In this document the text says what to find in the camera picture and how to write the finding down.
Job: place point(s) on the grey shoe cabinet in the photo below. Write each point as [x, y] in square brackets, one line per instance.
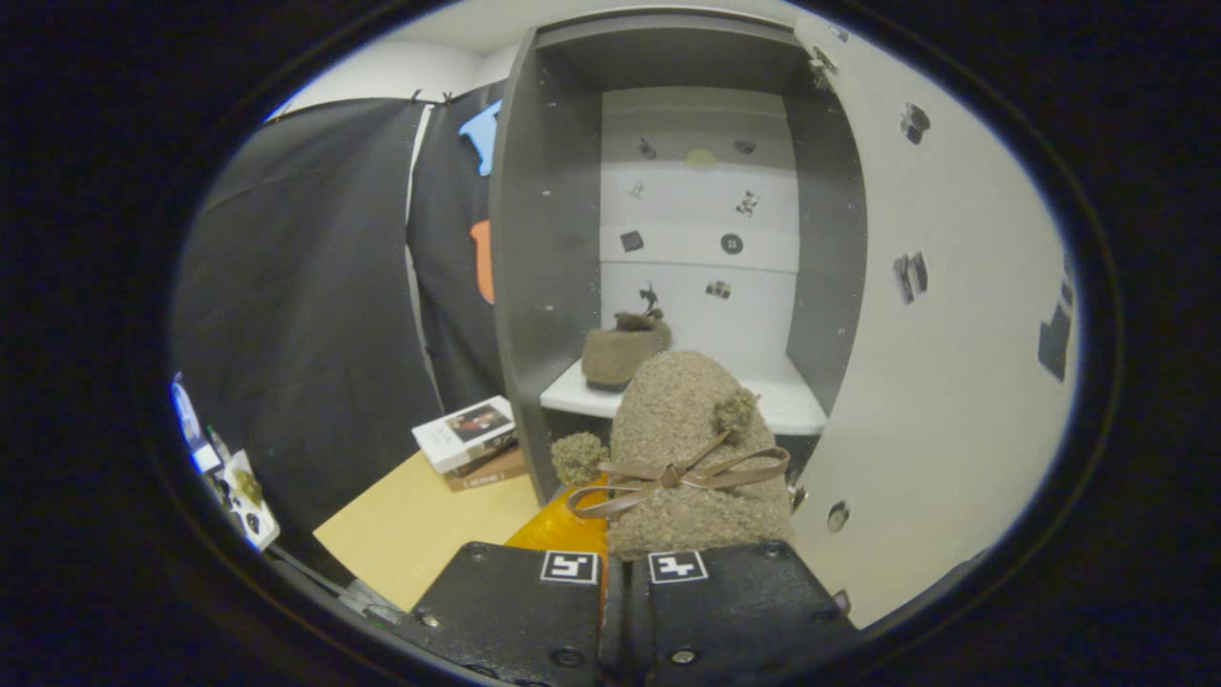
[544, 239]

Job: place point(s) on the black backdrop cloth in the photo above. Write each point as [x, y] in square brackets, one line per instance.
[305, 305]

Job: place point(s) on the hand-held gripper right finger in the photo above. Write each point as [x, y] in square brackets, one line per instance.
[725, 620]

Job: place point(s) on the brown fuzzy slipper shoe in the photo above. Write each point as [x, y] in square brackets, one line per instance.
[615, 358]
[668, 420]

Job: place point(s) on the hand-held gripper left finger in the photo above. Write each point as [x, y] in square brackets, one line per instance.
[515, 620]

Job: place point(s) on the white printed package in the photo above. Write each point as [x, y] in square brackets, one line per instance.
[250, 501]

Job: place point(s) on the blue and white object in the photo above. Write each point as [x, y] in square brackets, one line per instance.
[191, 420]

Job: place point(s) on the brown book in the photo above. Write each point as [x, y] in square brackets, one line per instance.
[491, 474]

